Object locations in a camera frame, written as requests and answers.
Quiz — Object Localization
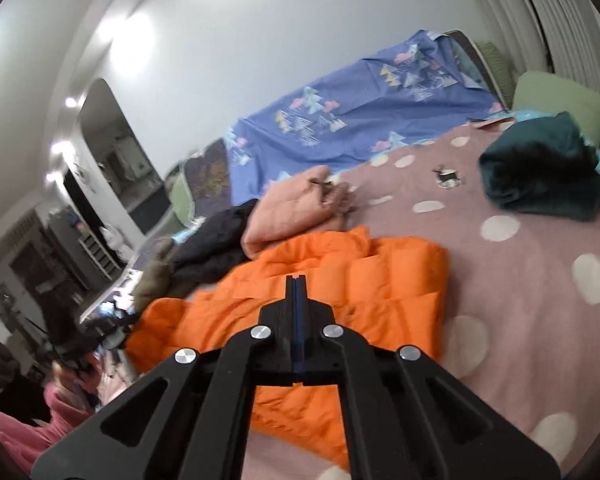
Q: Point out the white curtain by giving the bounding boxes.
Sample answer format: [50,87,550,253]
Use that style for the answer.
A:
[476,0,600,92]

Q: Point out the green headboard cushion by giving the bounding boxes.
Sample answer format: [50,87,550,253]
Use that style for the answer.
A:
[476,41,516,107]

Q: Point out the green pillow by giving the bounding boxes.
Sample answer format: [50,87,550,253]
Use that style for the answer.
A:
[513,72,600,148]

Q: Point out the orange puffer jacket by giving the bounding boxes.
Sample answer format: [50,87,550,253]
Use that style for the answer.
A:
[124,224,451,470]

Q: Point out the dark patterned quilt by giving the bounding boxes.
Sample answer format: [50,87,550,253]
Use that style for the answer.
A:
[184,139,230,218]

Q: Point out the black jacket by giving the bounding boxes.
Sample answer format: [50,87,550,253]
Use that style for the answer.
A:
[170,200,258,290]

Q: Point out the mauve polka dot bedspread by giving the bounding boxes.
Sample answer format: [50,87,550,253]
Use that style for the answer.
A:
[99,118,600,480]

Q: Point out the olive fleece garment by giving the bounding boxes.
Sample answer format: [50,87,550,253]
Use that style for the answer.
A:
[132,244,217,313]

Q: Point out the dark green folded garment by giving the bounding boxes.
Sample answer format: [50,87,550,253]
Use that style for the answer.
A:
[478,112,600,221]

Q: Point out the blue tree print sheet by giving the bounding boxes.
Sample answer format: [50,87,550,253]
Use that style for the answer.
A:
[224,30,504,205]

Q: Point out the arched wall mirror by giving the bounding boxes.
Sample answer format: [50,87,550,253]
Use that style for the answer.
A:
[79,78,170,234]

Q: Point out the pink folded garment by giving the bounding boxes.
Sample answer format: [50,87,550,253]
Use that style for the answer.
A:
[242,166,354,260]

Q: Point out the person in pink top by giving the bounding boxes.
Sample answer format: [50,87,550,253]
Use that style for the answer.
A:
[0,341,111,474]

